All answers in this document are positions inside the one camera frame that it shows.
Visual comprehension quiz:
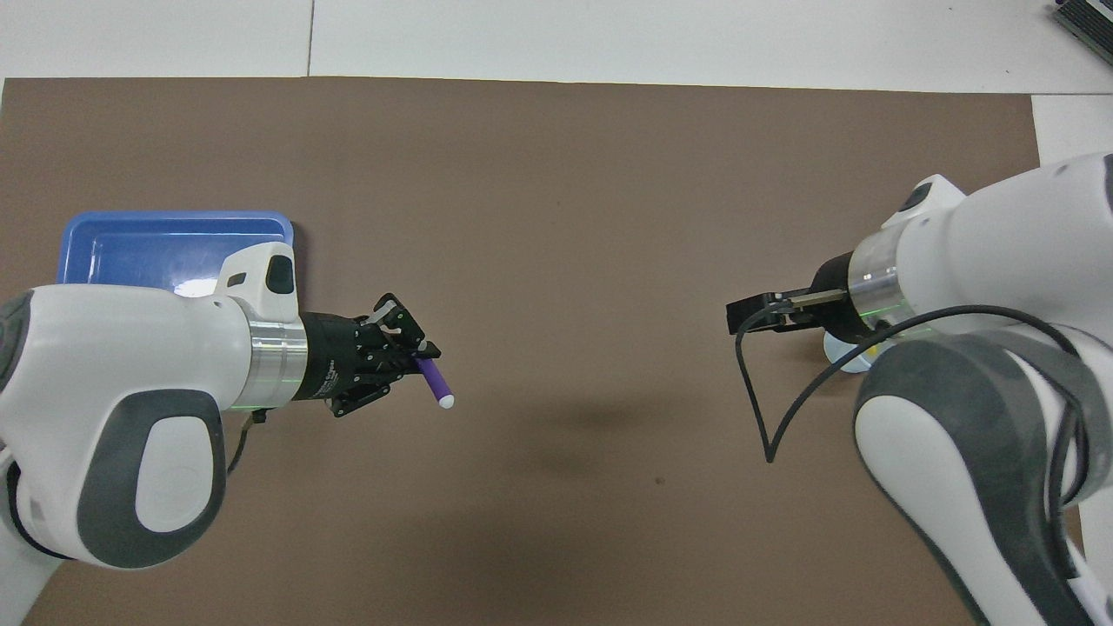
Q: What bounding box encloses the brown table mat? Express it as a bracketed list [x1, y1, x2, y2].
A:
[0, 77, 1093, 626]

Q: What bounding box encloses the purple marker pen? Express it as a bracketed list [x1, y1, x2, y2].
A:
[417, 356, 456, 410]

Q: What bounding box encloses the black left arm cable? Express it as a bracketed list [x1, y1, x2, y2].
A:
[226, 407, 267, 476]

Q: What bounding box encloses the dark striped device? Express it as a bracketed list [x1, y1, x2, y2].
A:
[1050, 0, 1113, 46]

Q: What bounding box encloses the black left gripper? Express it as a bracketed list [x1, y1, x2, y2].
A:
[296, 293, 442, 418]

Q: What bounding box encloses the blue plastic tray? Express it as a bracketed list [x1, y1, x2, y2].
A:
[57, 210, 295, 302]

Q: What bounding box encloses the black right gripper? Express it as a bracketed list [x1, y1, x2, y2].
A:
[727, 252, 875, 344]

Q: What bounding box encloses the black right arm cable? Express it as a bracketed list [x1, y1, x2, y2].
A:
[735, 299, 1090, 533]

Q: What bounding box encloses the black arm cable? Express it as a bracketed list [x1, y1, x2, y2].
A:
[226, 407, 267, 476]
[735, 299, 1090, 533]

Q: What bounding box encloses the pale blue mesh cup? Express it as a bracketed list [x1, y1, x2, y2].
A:
[823, 335, 896, 375]

